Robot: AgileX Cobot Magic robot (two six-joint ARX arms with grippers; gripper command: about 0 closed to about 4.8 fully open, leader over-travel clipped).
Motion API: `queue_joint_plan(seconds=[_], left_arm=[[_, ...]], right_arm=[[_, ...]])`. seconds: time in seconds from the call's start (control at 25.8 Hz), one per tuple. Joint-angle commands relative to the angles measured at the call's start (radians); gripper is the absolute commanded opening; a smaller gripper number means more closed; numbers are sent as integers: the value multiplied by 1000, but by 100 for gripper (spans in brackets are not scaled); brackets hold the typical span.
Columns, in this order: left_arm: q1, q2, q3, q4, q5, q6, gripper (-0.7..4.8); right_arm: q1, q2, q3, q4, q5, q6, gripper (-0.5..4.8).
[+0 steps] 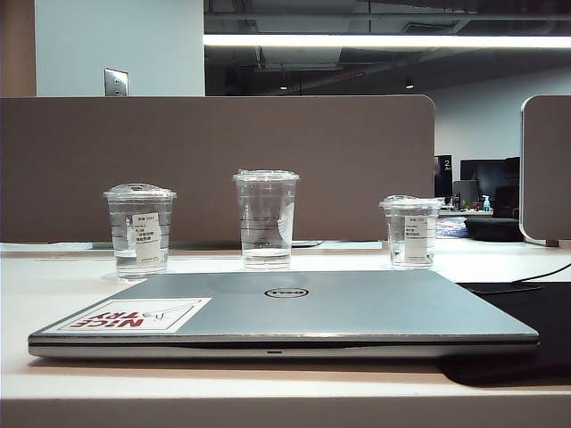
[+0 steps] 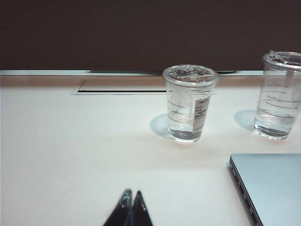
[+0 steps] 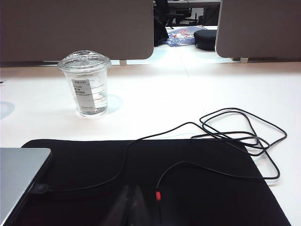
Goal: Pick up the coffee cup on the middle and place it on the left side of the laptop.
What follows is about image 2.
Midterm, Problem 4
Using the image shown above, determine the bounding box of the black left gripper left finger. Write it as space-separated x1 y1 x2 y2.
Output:
102 188 133 226

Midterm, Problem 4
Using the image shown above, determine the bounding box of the grey desk divider panel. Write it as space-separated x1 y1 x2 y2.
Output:
0 0 301 72

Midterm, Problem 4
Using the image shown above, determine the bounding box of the silver Dell laptop with sticker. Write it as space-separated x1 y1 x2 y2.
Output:
229 153 301 226

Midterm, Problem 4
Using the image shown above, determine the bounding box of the large clear plastic lidded cup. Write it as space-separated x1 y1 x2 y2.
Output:
253 49 301 141

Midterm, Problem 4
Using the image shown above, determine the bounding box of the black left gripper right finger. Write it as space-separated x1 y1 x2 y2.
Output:
130 190 154 226

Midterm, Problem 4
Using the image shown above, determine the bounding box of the desk cable slot cover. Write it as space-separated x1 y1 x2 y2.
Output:
71 79 217 96

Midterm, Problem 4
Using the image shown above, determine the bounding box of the medium clear cup white label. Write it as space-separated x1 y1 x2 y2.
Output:
162 64 221 143

